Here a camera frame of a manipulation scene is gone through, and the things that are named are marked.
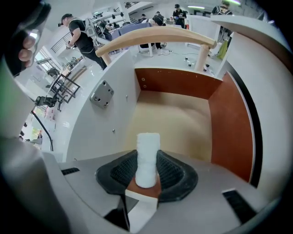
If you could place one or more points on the lime green bag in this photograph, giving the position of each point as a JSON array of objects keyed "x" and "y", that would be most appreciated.
[{"x": 223, "y": 49}]

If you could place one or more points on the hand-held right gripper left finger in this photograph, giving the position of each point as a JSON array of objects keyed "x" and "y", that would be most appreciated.
[{"x": 114, "y": 171}]

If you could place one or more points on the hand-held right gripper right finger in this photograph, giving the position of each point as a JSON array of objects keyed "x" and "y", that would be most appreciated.
[{"x": 178, "y": 176}]

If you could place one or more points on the white and brown drawer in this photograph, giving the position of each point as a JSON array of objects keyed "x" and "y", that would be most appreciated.
[{"x": 174, "y": 118}]

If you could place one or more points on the person's left hand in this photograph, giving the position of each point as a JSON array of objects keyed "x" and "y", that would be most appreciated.
[{"x": 27, "y": 49}]

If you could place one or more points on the blue clothed table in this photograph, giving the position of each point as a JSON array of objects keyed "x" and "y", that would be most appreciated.
[{"x": 130, "y": 29}]

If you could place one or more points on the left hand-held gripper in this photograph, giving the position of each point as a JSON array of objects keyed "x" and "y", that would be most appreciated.
[{"x": 12, "y": 52}]

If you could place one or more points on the white desk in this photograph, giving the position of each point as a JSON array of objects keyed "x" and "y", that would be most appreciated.
[{"x": 263, "y": 80}]

